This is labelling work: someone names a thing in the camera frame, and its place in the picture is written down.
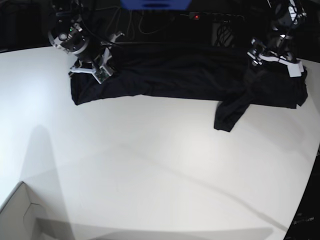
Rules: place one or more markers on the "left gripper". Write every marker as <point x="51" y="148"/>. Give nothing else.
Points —
<point x="260" y="54"/>

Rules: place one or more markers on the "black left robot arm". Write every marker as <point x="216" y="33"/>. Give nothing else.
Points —
<point x="285" y="17"/>

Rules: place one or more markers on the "white cardboard box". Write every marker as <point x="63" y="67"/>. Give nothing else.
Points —
<point x="17" y="218"/>

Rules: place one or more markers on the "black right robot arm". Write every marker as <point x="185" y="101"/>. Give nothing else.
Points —
<point x="69" y="17"/>

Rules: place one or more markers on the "blue plastic bin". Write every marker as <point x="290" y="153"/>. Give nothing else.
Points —
<point x="155" y="4"/>

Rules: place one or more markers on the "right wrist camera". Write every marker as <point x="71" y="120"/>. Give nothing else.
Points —
<point x="103" y="74"/>

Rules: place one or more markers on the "black t-shirt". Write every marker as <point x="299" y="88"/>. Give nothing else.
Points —
<point x="197" y="72"/>

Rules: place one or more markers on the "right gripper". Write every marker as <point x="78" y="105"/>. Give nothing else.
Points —
<point x="91" y="53"/>

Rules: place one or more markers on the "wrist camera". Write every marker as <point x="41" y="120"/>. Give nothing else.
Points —
<point x="103" y="74"/>
<point x="295" y="70"/>

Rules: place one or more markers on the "black power strip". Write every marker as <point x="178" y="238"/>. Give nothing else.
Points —
<point x="214" y="16"/>

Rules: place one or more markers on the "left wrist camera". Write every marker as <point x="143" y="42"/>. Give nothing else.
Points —
<point x="295" y="70"/>

